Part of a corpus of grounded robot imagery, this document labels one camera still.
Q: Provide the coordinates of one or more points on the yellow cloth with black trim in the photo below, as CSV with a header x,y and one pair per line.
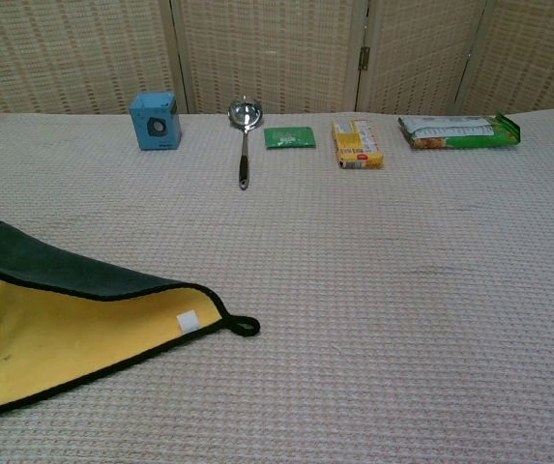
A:
x,y
64,333

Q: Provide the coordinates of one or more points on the small green packet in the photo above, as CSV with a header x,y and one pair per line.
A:
x,y
289,136

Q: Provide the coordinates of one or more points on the woven folding screen panel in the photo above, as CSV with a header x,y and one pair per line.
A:
x,y
533,53
64,53
271,53
416,53

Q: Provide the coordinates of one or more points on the blue cardboard box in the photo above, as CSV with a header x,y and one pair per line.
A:
x,y
155,123

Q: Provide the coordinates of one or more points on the yellow food box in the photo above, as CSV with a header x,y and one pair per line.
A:
x,y
358,145

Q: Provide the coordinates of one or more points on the white waffle tablecloth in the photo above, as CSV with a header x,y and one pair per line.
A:
x,y
378,290

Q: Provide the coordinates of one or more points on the brass screen hinge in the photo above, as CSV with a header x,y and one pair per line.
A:
x,y
364,57

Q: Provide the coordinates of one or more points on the green and white snack bag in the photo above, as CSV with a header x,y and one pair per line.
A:
x,y
455,131

